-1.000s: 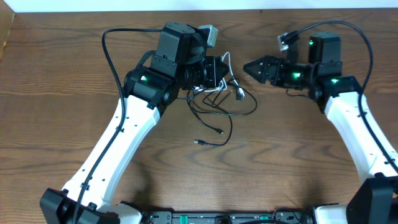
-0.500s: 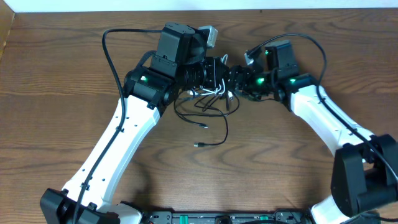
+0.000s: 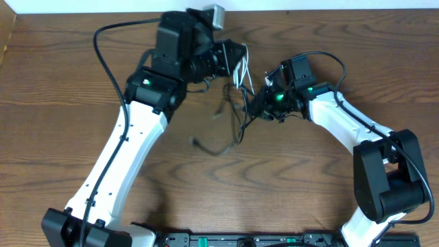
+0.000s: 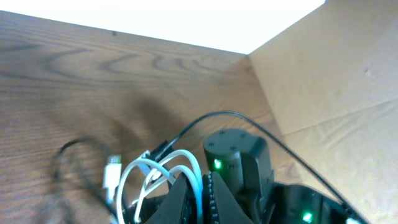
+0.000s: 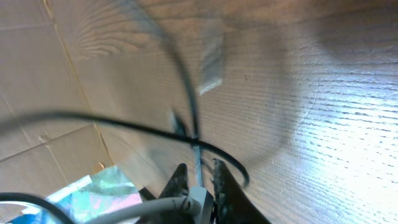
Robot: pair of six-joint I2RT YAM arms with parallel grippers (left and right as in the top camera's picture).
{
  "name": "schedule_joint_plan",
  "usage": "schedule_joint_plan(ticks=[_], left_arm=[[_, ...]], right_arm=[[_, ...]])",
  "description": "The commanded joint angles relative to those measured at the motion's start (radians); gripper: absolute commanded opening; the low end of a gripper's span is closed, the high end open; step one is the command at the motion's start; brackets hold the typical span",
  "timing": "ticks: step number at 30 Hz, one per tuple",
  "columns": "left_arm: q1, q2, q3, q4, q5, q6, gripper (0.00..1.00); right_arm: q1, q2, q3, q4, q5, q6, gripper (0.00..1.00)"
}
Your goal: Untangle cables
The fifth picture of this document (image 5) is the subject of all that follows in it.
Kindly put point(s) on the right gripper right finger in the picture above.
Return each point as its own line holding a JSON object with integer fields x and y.
{"x": 233, "y": 205}

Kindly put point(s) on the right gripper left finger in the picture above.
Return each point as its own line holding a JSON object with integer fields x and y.
{"x": 177, "y": 186}

